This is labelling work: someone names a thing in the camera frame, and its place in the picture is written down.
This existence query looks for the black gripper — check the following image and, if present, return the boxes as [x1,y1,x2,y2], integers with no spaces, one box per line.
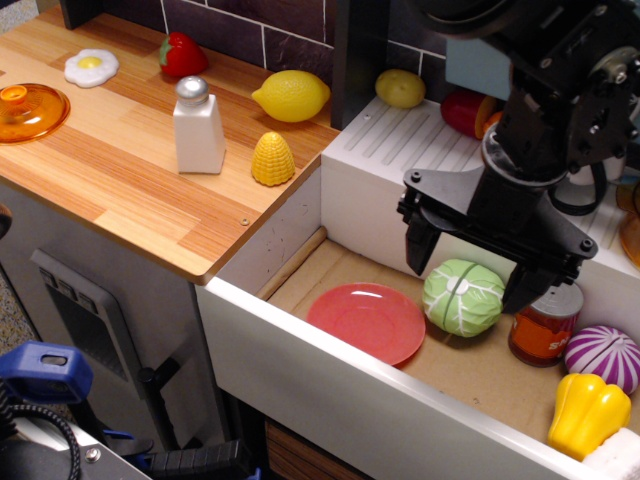
[397,132,598,313]

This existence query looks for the yellow toy corn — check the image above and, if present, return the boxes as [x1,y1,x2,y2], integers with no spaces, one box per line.
[251,131,296,187]

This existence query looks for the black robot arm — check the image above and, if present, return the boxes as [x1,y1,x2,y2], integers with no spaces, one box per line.
[398,1,639,314]

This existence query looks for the pink plastic plate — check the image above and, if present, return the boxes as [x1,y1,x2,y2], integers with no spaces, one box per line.
[306,282,426,366]

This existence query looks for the green toy cabbage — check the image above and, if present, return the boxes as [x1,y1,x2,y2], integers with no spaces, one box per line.
[422,259,505,338]

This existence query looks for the orange toy sauce can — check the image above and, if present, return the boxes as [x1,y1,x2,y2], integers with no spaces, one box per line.
[508,284,584,368]

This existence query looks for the orange toy fruit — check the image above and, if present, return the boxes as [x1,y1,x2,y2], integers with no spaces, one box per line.
[482,111,503,134]

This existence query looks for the red toy apple half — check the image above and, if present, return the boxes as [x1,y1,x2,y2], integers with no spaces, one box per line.
[440,89,498,140]

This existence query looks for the purple toy onion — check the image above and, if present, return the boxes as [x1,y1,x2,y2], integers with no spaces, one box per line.
[564,326,639,395]

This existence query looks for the white toy sink basin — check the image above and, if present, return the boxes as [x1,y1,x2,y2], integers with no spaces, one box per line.
[196,99,628,479]

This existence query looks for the orange transparent pot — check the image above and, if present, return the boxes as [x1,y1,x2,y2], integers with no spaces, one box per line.
[616,182,640,268]

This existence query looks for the yellow toy potato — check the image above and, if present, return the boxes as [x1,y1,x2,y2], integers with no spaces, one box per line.
[375,69,426,109]

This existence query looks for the yellow toy bell pepper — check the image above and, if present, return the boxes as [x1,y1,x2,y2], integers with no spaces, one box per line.
[547,373,632,461]

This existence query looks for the yellow toy lemon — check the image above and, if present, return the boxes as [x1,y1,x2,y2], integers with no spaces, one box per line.
[251,70,331,123]

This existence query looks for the white sponge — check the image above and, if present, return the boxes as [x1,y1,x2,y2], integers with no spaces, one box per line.
[582,428,639,480]

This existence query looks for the white salt shaker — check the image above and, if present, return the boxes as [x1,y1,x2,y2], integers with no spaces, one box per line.
[173,76,226,175]

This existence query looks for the red toy strawberry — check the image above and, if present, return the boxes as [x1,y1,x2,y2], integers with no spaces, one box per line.
[159,32,209,77]

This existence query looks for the grey toy oven door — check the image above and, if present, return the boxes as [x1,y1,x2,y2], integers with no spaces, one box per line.
[31,249,145,400]

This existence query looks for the toy fried egg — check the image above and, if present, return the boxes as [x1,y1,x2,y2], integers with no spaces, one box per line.
[64,49,120,88]

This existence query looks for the blue clamp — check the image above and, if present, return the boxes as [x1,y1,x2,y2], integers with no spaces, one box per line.
[1,341,94,404]

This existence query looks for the orange transparent pot lid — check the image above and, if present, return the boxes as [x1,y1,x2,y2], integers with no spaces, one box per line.
[1,83,71,145]

